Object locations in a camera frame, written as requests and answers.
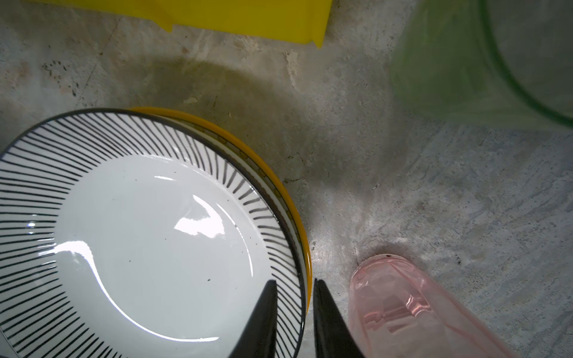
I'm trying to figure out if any black striped white plate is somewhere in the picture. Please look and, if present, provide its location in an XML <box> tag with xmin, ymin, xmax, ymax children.
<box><xmin>1</xmin><ymin>109</ymin><xmax>307</xmax><ymax>357</ymax></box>

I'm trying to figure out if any yellow plastic bin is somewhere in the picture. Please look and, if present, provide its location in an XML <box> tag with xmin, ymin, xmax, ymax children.
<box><xmin>51</xmin><ymin>0</ymin><xmax>332</xmax><ymax>48</ymax></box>

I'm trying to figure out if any pink transparent cup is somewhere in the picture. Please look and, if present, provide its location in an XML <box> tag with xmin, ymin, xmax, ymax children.
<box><xmin>348</xmin><ymin>254</ymin><xmax>517</xmax><ymax>357</ymax></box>

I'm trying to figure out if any green transparent cup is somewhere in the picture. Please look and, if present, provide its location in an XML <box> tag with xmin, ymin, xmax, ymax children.
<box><xmin>390</xmin><ymin>1</ymin><xmax>572</xmax><ymax>131</ymax></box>

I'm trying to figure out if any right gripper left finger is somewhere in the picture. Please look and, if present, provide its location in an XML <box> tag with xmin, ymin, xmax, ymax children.
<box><xmin>229</xmin><ymin>280</ymin><xmax>278</xmax><ymax>358</ymax></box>

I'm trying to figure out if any yellow rimmed dotted plate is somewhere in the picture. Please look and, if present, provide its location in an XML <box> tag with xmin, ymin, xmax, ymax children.
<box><xmin>131</xmin><ymin>107</ymin><xmax>313</xmax><ymax>310</ymax></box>

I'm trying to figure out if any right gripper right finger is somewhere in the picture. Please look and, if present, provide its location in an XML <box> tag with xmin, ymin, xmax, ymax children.
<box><xmin>313</xmin><ymin>279</ymin><xmax>364</xmax><ymax>358</ymax></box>

